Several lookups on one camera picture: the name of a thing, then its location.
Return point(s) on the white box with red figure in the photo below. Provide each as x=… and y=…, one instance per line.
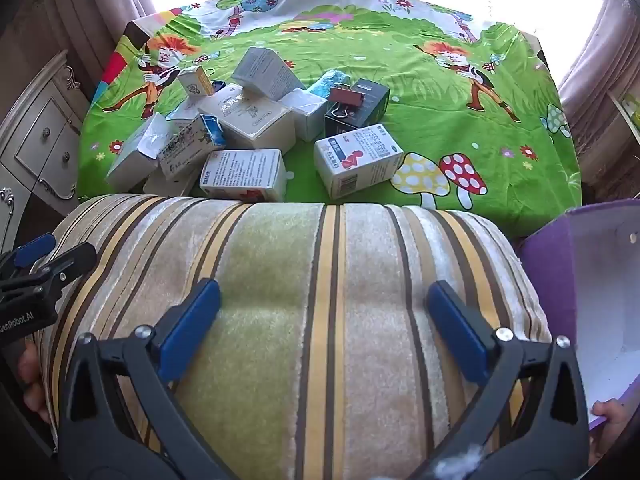
x=357, y=160

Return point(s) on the white desk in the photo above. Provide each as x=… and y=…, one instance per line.
x=625, y=115

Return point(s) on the white box with blue print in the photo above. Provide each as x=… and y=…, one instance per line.
x=192, y=147

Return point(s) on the plain white box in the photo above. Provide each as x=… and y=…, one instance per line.
x=135, y=152

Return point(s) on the white taped box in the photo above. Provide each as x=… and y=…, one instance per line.
x=310, y=112

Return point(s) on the striped plush cushion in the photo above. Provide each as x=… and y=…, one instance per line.
x=280, y=310

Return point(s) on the small white yellow box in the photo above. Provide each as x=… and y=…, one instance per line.
x=196, y=81

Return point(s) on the red binder clip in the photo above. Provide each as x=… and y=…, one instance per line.
x=347, y=96

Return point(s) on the dark blue box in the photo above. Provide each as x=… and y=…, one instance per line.
x=218, y=86

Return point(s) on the black box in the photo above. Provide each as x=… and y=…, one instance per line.
x=367, y=102

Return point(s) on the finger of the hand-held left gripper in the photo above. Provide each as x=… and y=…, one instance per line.
x=65, y=266
x=35, y=251

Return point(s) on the white box with text print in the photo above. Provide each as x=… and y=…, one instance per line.
x=243, y=174

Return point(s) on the mauve curtain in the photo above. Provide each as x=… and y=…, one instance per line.
x=605, y=50
x=100, y=0

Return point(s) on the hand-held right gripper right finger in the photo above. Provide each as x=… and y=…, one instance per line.
x=460, y=332

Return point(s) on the green cartoon printed bedsheet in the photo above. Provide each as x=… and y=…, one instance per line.
x=450, y=125

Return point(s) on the person's left hand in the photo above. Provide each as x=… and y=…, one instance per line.
x=32, y=380

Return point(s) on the white nightstand with drawers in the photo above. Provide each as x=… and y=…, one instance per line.
x=45, y=130

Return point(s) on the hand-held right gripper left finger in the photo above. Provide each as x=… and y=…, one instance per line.
x=192, y=330

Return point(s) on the purple cardboard box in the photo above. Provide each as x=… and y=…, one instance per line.
x=545, y=260

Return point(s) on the large beige box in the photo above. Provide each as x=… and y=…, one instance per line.
x=250, y=120

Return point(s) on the grey white box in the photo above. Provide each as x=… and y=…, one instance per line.
x=265, y=72

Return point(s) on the person's right hand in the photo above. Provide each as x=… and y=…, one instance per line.
x=607, y=410

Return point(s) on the teal packet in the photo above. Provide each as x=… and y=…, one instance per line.
x=322, y=85

